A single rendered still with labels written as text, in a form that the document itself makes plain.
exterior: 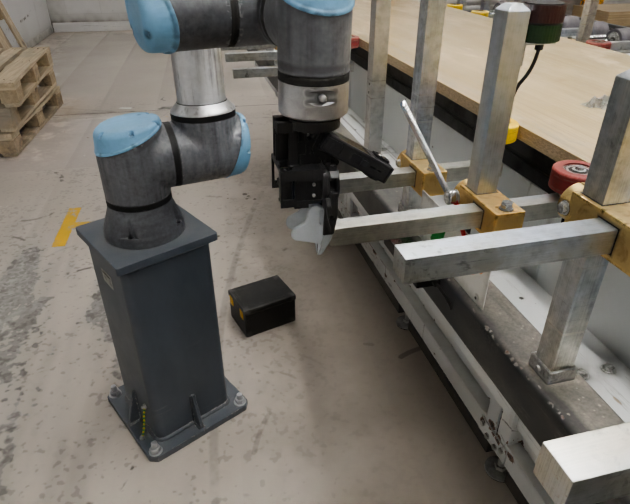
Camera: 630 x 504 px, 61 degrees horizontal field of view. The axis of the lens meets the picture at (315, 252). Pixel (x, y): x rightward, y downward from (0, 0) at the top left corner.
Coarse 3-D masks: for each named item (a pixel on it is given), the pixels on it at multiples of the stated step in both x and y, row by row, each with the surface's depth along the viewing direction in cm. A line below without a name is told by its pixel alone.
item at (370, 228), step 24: (360, 216) 81; (384, 216) 81; (408, 216) 81; (432, 216) 81; (456, 216) 82; (480, 216) 83; (528, 216) 85; (552, 216) 87; (336, 240) 79; (360, 240) 80
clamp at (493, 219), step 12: (468, 192) 86; (492, 192) 86; (480, 204) 83; (492, 204) 82; (492, 216) 80; (504, 216) 80; (516, 216) 80; (480, 228) 84; (492, 228) 81; (504, 228) 81; (516, 228) 81
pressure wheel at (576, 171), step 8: (568, 160) 88; (576, 160) 88; (552, 168) 86; (560, 168) 85; (568, 168) 86; (576, 168) 85; (584, 168) 86; (552, 176) 86; (560, 176) 84; (568, 176) 83; (576, 176) 82; (584, 176) 82; (552, 184) 86; (560, 184) 84; (568, 184) 83; (560, 192) 84
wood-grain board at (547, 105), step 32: (416, 0) 288; (352, 32) 200; (416, 32) 200; (448, 32) 200; (480, 32) 200; (448, 64) 153; (480, 64) 153; (544, 64) 153; (576, 64) 153; (608, 64) 153; (448, 96) 132; (480, 96) 124; (544, 96) 124; (576, 96) 124; (544, 128) 104; (576, 128) 104
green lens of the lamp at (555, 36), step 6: (528, 30) 74; (534, 30) 73; (540, 30) 73; (546, 30) 73; (552, 30) 73; (558, 30) 73; (528, 36) 74; (534, 36) 74; (540, 36) 73; (546, 36) 73; (552, 36) 73; (558, 36) 74; (534, 42) 74; (540, 42) 74; (546, 42) 74; (552, 42) 74
